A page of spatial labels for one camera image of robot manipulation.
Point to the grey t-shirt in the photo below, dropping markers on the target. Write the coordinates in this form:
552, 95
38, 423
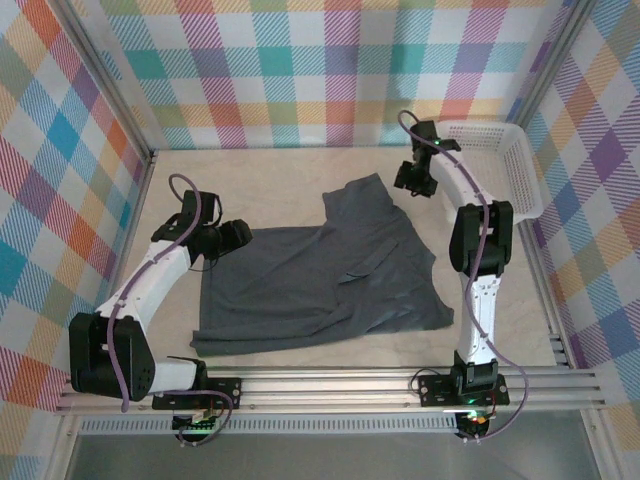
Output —
300, 280

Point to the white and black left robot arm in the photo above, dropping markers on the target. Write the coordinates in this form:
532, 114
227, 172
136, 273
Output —
145, 285

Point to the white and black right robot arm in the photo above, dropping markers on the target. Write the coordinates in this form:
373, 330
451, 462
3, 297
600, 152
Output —
480, 310

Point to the white plastic mesh basket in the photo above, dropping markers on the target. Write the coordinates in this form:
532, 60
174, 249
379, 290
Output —
500, 165

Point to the aluminium side rail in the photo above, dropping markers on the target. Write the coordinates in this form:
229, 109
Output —
561, 357
133, 220

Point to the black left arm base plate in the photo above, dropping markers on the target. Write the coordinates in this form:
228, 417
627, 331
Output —
227, 390

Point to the aluminium frame post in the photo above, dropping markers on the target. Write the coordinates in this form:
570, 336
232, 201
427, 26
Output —
550, 65
100, 75

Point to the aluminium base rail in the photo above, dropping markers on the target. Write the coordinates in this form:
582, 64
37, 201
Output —
325, 390

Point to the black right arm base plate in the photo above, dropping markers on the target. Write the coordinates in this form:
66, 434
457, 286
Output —
435, 390

